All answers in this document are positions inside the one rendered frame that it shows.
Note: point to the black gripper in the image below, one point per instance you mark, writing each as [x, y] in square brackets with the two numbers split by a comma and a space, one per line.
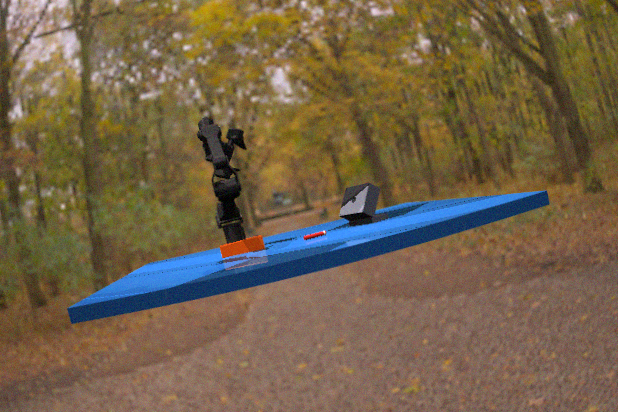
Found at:
[233, 136]

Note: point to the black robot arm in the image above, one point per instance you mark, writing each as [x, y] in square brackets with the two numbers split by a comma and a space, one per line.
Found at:
[225, 190]

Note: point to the red peg with white band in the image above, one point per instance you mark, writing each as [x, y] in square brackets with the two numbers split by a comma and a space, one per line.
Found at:
[314, 235]

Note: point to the grey sloped panel with hole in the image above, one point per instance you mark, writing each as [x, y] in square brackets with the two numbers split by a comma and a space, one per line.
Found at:
[359, 205]

